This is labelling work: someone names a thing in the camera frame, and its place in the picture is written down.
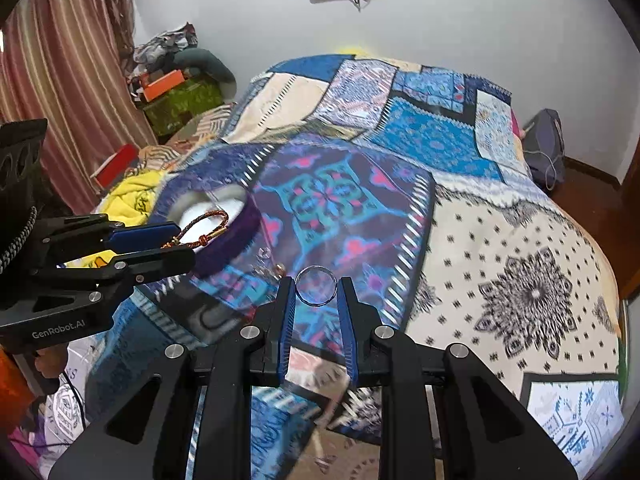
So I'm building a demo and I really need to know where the round purple jewelry box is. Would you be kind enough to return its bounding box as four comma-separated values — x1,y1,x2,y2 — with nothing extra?
164,185,262,279

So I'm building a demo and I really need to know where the red braided bracelet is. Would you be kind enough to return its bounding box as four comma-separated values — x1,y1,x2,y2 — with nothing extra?
161,209,230,250

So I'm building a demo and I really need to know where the blue patchwork blanket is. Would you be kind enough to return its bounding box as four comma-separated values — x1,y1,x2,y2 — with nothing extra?
95,51,626,480

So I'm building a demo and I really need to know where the clear plastic bag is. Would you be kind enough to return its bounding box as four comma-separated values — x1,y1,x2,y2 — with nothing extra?
29,339,102,462

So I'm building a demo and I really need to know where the yellow cloth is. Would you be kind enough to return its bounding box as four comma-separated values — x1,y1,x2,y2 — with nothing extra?
64,167,177,269

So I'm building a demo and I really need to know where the silver metal ring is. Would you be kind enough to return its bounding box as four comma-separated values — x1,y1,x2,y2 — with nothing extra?
294,265,337,307

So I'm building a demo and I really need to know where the orange box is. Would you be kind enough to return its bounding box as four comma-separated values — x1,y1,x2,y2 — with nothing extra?
142,70,185,102

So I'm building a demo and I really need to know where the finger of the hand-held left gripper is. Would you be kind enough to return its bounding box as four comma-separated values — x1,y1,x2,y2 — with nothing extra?
29,247,197,307
34,214,182,261

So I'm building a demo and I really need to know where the beige leaf-patterned pillow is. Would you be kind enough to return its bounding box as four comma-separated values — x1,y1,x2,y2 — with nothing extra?
137,104,237,172

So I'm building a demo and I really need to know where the green patterned box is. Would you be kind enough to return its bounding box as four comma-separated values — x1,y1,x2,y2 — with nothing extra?
142,77,224,137

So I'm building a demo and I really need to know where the pile of clothes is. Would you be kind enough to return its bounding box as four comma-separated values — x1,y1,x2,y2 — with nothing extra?
130,22,199,77

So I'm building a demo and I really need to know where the small clear beaded jewelry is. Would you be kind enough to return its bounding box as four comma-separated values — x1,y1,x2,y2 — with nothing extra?
252,247,289,281

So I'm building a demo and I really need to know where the white cable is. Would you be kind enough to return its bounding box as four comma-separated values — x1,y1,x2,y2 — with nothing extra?
522,146,559,194

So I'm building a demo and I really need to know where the striped pink curtain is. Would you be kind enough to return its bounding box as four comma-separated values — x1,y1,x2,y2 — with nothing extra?
0,0,162,217

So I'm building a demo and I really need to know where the grey bag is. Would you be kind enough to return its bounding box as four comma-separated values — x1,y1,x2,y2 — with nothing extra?
522,108,567,192

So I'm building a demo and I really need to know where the red box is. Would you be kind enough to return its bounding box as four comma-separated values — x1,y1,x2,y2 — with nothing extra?
89,143,141,187

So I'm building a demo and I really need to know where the person's left hand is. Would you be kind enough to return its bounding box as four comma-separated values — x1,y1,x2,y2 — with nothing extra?
31,344,70,395

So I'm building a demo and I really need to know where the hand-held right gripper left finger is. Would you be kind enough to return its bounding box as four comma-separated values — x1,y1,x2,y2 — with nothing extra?
47,276,296,480

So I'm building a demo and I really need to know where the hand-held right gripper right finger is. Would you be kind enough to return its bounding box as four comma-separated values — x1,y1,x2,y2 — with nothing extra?
336,276,581,480

